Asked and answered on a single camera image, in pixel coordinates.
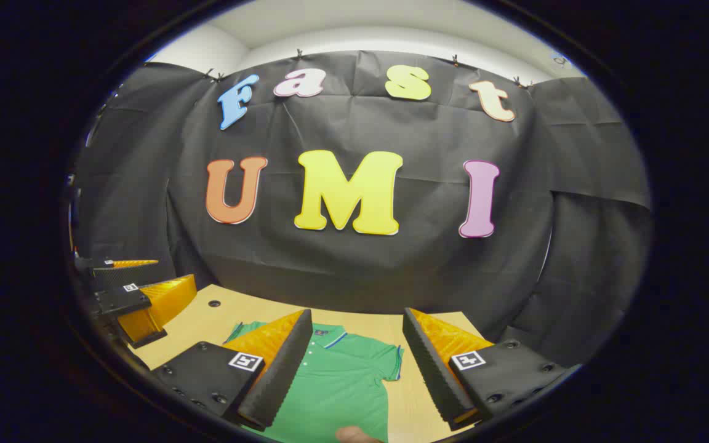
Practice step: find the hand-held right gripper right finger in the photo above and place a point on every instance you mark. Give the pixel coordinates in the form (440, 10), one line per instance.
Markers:
(431, 369)

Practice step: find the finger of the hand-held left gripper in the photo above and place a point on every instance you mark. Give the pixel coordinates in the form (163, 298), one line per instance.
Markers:
(124, 301)
(133, 278)

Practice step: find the green T-shirt with blue trim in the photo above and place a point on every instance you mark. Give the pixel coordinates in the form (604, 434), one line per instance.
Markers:
(342, 394)

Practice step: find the black backdrop cloth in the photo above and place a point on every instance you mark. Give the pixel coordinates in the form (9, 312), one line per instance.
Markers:
(428, 271)

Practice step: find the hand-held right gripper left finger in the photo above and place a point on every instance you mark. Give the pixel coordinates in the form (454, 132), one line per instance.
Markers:
(280, 375)

